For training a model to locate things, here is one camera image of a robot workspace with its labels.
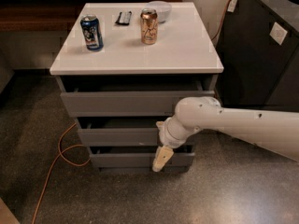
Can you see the grey bottom drawer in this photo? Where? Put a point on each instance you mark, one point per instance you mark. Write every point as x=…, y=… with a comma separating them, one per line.
x=137, y=157

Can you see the black remote control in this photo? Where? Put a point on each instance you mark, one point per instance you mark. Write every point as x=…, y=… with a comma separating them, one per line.
x=124, y=18

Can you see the white bowl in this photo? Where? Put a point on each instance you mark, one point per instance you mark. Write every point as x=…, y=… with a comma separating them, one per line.
x=162, y=8

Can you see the grey drawer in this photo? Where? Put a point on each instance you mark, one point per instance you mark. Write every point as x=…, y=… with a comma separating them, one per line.
x=137, y=157
x=128, y=100
x=119, y=131

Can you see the dark grey bin cabinet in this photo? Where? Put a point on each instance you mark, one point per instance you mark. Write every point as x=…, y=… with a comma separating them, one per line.
x=258, y=72

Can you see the white label on cabinet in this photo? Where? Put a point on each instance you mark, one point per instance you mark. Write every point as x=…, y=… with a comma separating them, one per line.
x=278, y=33

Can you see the grey top drawer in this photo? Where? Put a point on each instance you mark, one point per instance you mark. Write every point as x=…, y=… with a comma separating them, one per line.
x=128, y=100

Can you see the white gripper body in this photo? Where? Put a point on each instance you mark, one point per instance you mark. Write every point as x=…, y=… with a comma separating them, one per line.
x=164, y=136

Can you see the gold soda can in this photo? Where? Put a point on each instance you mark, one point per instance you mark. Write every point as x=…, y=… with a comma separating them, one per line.
x=149, y=26

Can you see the blue soda can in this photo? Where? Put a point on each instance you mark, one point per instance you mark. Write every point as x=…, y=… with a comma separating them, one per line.
x=90, y=27

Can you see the grey drawer cabinet white top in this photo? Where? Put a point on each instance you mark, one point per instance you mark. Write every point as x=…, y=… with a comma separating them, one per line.
x=182, y=55

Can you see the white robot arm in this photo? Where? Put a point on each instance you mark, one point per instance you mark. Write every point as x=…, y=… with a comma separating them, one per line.
x=272, y=130

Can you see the brown wooden bench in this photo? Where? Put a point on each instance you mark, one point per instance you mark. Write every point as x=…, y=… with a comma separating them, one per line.
x=46, y=15

